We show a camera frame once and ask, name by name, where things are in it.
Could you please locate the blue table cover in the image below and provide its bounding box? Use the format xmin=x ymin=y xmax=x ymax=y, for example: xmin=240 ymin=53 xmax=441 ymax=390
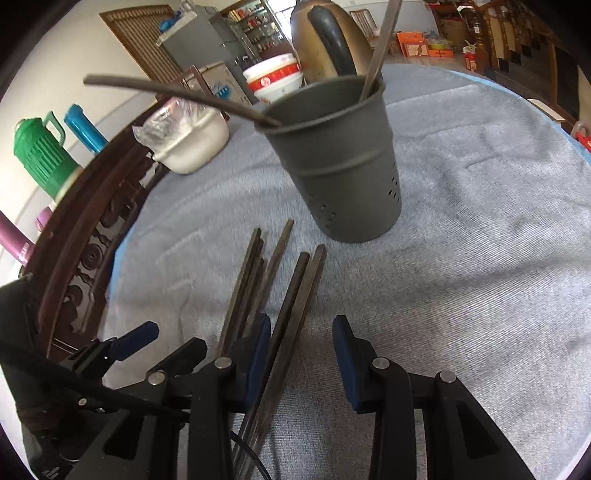
xmin=111 ymin=69 xmax=591 ymax=296

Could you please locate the orange cardboard box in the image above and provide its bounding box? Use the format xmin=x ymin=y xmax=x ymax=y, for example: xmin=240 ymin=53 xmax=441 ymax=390
xmin=397 ymin=31 xmax=428 ymax=58

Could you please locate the cardboard box with blue print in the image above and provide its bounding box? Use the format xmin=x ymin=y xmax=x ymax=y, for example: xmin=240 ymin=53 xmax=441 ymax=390
xmin=182 ymin=62 xmax=252 ymax=106

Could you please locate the white plastic basin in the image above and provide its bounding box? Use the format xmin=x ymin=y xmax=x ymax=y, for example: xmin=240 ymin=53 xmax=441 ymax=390
xmin=152 ymin=108 xmax=230 ymax=175

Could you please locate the light wooden chair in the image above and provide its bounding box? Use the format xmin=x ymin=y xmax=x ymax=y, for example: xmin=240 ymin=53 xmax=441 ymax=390
xmin=351 ymin=9 xmax=398 ymax=56

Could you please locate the red banded white bowl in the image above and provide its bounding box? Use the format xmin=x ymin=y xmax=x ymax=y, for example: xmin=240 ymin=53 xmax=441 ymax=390
xmin=243 ymin=53 xmax=304 ymax=81

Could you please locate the purple flask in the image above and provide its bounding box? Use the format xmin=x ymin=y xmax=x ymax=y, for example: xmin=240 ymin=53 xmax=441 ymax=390
xmin=0 ymin=210 xmax=35 ymax=266

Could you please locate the brown slatted wooden door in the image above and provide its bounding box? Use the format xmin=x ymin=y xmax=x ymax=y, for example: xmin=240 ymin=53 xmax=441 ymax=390
xmin=99 ymin=4 xmax=185 ymax=81

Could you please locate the dark carved wooden chair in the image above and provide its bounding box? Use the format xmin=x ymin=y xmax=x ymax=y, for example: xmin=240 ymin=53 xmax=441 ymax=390
xmin=28 ymin=134 xmax=171 ymax=361

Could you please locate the clear plastic bag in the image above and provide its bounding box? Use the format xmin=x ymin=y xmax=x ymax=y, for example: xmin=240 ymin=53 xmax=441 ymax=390
xmin=133 ymin=97 xmax=218 ymax=153

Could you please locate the steel electric kettle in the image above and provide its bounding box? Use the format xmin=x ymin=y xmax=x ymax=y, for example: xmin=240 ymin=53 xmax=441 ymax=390
xmin=290 ymin=0 xmax=372 ymax=86

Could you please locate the dark curved ladle handle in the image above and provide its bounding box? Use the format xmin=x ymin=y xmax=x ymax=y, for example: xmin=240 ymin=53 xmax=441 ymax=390
xmin=83 ymin=74 xmax=282 ymax=127

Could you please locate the shelf of bottles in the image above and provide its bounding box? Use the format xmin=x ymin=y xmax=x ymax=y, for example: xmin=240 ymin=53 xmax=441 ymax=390
xmin=222 ymin=0 xmax=296 ymax=58

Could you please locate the wooden staircase railing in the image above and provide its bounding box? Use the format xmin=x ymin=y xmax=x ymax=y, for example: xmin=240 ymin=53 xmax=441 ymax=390
xmin=462 ymin=0 xmax=580 ymax=121

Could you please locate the grey tablecloth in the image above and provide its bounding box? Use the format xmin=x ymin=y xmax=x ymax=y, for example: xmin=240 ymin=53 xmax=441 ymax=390
xmin=104 ymin=62 xmax=591 ymax=480

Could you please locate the dark wooden chopstick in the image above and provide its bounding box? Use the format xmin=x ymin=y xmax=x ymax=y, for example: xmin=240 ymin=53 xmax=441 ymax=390
xmin=231 ymin=251 xmax=311 ymax=480
xmin=228 ymin=237 xmax=267 ymax=344
xmin=240 ymin=256 xmax=269 ymax=333
xmin=216 ymin=227 xmax=263 ymax=358
xmin=240 ymin=219 xmax=295 ymax=333
xmin=238 ymin=244 xmax=328 ymax=480

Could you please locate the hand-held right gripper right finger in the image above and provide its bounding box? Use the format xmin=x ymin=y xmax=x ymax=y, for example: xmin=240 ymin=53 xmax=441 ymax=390
xmin=332 ymin=315 xmax=539 ymax=480

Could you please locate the grey perforated utensil holder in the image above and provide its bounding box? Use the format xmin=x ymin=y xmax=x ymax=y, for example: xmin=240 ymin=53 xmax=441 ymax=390
xmin=265 ymin=76 xmax=402 ymax=243

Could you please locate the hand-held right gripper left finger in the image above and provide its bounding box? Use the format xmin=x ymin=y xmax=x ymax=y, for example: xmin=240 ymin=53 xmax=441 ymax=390
xmin=58 ymin=313 xmax=274 ymax=480

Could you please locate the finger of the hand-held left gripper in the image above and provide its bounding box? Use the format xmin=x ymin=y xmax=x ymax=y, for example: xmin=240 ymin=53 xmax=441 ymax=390
xmin=69 ymin=322 xmax=160 ymax=376
xmin=99 ymin=337 xmax=208 ymax=415

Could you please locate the black cable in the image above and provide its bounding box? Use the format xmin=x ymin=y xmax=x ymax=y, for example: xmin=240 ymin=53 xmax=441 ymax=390
xmin=231 ymin=429 xmax=274 ymax=480

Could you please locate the white bowl with red emblem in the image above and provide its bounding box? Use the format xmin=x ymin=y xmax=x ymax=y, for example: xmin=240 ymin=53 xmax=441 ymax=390
xmin=248 ymin=74 xmax=303 ymax=106

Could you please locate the green thermos jug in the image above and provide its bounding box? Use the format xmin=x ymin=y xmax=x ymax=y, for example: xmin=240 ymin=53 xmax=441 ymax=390
xmin=13 ymin=111 xmax=86 ymax=201

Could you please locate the grey refrigerator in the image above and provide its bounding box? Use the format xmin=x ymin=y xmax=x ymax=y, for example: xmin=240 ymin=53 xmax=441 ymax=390
xmin=159 ymin=11 xmax=259 ymax=70

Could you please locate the blue thermos jug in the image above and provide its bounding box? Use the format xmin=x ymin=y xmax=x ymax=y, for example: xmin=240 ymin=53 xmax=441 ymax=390
xmin=64 ymin=104 xmax=109 ymax=155

